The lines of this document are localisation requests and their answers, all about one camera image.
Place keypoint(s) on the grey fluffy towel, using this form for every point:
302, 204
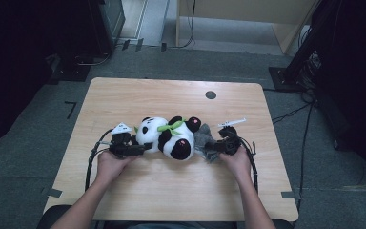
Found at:
203, 136

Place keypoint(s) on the round grey table grommet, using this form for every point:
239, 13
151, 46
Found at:
210, 95

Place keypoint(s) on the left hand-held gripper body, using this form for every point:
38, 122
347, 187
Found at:
122, 148

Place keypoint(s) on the small black floor clip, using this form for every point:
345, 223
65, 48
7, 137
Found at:
125, 44
163, 47
139, 44

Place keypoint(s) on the person's right hand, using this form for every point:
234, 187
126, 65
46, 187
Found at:
239, 165

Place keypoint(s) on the beige wooden cabinet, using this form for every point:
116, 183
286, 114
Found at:
235, 9

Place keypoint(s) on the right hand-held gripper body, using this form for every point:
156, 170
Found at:
230, 143

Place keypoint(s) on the black metal stand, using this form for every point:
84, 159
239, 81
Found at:
286, 78

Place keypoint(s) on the black tape floor mark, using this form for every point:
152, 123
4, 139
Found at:
72, 108

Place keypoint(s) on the person's left hand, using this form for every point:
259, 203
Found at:
108, 167

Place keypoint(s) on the panda plush toy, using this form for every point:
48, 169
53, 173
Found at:
171, 143

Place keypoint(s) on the person's clothing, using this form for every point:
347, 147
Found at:
171, 226

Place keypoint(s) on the black floor plate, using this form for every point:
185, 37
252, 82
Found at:
71, 74

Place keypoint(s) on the dark glass-front cabinet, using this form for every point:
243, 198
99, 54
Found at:
108, 22

